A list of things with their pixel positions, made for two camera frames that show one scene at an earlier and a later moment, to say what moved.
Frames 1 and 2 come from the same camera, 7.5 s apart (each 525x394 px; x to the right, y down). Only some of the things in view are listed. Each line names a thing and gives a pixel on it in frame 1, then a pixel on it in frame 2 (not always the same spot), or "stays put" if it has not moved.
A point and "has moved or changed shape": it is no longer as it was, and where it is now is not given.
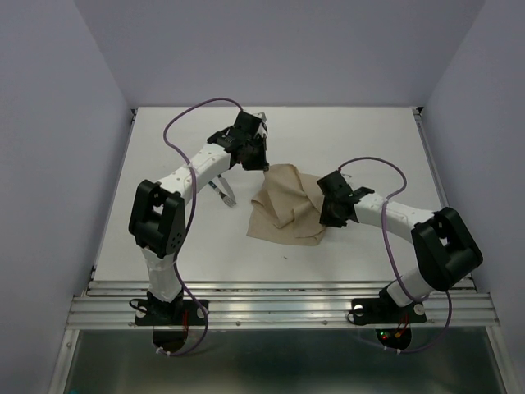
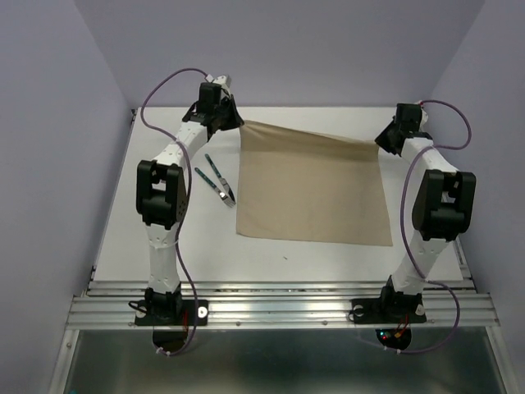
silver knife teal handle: (227, 188) stays put
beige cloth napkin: (290, 209) has moved or changed shape
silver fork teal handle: (227, 200) stays put
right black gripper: (326, 218) -> (382, 140)
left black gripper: (261, 164) -> (235, 121)
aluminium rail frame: (445, 304) stays put
